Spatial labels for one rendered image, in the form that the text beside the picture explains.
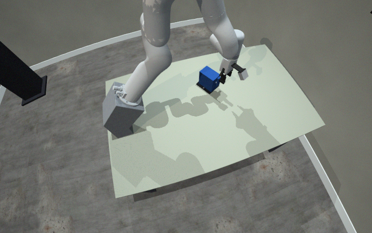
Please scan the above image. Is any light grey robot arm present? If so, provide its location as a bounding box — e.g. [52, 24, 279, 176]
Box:
[113, 0, 245, 107]

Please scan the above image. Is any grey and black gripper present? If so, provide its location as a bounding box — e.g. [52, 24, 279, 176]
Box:
[219, 58, 238, 82]

